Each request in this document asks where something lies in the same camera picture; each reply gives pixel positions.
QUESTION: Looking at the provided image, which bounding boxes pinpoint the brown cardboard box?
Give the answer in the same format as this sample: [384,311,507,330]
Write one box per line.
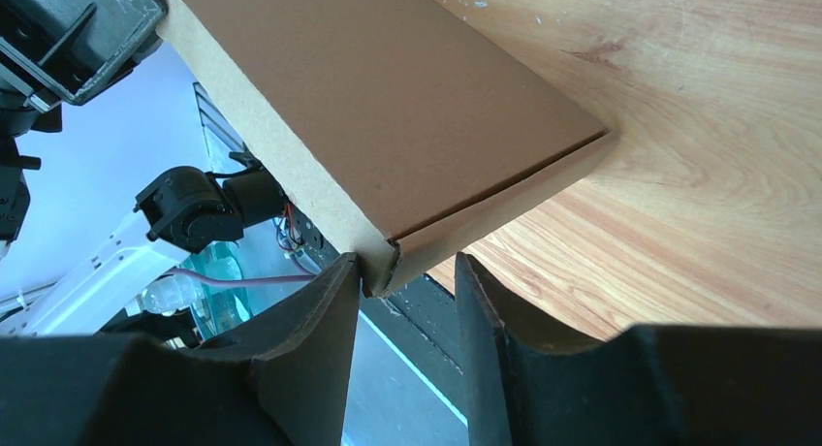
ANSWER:
[158,0,617,298]

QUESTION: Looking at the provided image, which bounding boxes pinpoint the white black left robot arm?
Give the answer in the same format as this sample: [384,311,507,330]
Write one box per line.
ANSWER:
[1,0,289,336]

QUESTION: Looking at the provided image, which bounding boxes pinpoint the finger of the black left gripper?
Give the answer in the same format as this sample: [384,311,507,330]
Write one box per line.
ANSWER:
[1,0,168,107]

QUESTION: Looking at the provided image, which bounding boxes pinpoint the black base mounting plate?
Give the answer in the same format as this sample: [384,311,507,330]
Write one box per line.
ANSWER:
[282,205,470,419]

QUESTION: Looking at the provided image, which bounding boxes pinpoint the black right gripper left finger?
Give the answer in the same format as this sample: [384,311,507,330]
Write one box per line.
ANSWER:
[1,253,361,445]

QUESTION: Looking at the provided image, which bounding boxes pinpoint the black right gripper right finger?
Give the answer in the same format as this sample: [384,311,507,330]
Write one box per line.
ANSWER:
[455,253,821,445]

